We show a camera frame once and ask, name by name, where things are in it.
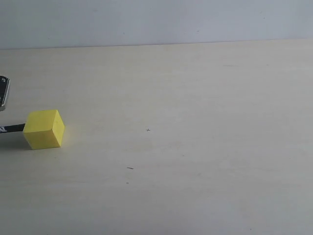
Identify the yellow cube block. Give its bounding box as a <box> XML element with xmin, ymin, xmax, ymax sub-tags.
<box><xmin>23</xmin><ymin>110</ymin><xmax>65</xmax><ymax>150</ymax></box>

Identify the black and white marker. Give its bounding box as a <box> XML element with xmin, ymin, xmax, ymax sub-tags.
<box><xmin>0</xmin><ymin>123</ymin><xmax>25</xmax><ymax>134</ymax></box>

